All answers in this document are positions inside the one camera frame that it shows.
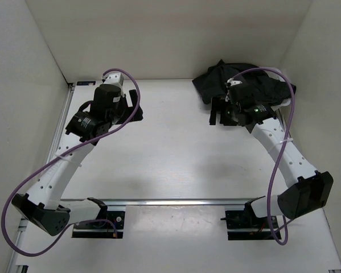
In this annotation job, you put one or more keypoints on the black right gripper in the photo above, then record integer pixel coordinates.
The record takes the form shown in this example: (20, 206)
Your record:
(214, 108)

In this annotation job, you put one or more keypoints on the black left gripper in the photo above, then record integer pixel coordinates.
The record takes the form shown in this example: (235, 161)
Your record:
(128, 110)

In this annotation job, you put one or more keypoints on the black trousers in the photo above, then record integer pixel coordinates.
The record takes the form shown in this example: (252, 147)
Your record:
(212, 83)

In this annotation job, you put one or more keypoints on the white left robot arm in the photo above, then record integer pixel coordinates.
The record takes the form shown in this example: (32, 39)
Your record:
(42, 204)

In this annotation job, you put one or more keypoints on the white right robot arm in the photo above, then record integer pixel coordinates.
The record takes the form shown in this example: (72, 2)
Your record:
(307, 188)

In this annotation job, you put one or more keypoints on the blue label sticker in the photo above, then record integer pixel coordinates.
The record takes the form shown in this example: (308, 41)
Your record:
(85, 83)

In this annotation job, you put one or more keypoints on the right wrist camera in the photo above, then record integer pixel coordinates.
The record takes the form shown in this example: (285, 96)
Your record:
(232, 82)

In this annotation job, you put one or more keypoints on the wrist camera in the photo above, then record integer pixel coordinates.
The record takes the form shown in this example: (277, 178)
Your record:
(232, 82)
(115, 79)

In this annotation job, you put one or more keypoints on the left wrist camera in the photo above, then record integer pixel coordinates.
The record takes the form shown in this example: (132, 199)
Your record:
(115, 79)

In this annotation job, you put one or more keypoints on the aluminium front rail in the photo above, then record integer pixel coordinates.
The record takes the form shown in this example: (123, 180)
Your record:
(175, 201)

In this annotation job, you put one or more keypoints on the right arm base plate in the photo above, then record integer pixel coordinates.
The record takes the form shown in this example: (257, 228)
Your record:
(240, 228)

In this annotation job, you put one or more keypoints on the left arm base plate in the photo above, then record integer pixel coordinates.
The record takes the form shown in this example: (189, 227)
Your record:
(102, 229)

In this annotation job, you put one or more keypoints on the aluminium left side rail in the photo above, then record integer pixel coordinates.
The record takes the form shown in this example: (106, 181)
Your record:
(12, 267)

